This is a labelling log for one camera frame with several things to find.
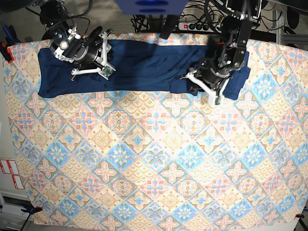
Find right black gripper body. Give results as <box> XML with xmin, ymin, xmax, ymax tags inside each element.
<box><xmin>50</xmin><ymin>26</ymin><xmax>103</xmax><ymax>65</ymax></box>

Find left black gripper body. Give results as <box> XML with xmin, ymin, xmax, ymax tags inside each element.
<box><xmin>188</xmin><ymin>57</ymin><xmax>233</xmax><ymax>94</ymax></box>

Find blue long-sleeve T-shirt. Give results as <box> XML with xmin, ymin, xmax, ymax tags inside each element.
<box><xmin>37</xmin><ymin>39</ymin><xmax>251</xmax><ymax>101</ymax></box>

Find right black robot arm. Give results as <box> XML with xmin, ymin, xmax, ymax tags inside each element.
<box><xmin>26</xmin><ymin>0</ymin><xmax>116</xmax><ymax>80</ymax></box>

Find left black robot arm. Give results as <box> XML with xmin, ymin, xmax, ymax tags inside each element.
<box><xmin>183</xmin><ymin>0</ymin><xmax>261</xmax><ymax>107</ymax></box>

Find blue box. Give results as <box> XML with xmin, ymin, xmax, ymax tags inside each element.
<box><xmin>115</xmin><ymin>0</ymin><xmax>188</xmax><ymax>15</ymax></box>

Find white power strip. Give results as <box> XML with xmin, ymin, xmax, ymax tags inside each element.
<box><xmin>178</xmin><ymin>22</ymin><xmax>213</xmax><ymax>33</ymax></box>

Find black red table clamp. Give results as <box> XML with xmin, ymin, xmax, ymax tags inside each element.
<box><xmin>0</xmin><ymin>42</ymin><xmax>14</xmax><ymax>63</ymax></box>

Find patterned tablecloth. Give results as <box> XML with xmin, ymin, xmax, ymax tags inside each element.
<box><xmin>3</xmin><ymin>40</ymin><xmax>308</xmax><ymax>231</ymax></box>

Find black round speaker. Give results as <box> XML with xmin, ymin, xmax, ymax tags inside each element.
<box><xmin>286</xmin><ymin>11</ymin><xmax>299</xmax><ymax>29</ymax></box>

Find white red labels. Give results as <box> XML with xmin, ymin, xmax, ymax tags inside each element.
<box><xmin>0</xmin><ymin>159</ymin><xmax>24</xmax><ymax>190</ymax></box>

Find black orange clamp lower-right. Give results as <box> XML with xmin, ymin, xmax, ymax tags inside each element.
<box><xmin>295</xmin><ymin>214</ymin><xmax>305</xmax><ymax>218</ymax></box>

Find black orange clamp lower-left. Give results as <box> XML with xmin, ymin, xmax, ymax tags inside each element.
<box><xmin>21</xmin><ymin>205</ymin><xmax>42</xmax><ymax>215</ymax></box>

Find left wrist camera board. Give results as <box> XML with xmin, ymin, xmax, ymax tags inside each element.
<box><xmin>215</xmin><ymin>96</ymin><xmax>221</xmax><ymax>105</ymax></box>

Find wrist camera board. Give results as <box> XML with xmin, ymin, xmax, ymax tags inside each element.
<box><xmin>99</xmin><ymin>66</ymin><xmax>114</xmax><ymax>80</ymax></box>
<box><xmin>215</xmin><ymin>96</ymin><xmax>221</xmax><ymax>105</ymax></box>

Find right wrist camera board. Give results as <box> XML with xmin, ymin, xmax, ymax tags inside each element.
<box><xmin>99</xmin><ymin>66</ymin><xmax>114</xmax><ymax>80</ymax></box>

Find black cable bundle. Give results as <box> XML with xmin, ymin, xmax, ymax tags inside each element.
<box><xmin>131</xmin><ymin>14</ymin><xmax>167</xmax><ymax>33</ymax></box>

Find blue handled clamp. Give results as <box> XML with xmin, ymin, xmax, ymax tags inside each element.
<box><xmin>2</xmin><ymin>25</ymin><xmax>21</xmax><ymax>46</ymax></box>

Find black stand post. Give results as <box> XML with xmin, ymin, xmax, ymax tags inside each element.
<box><xmin>159</xmin><ymin>15</ymin><xmax>180</xmax><ymax>39</ymax></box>

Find aluminium frame profile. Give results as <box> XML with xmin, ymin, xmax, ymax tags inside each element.
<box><xmin>272</xmin><ymin>9</ymin><xmax>308</xmax><ymax>45</ymax></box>

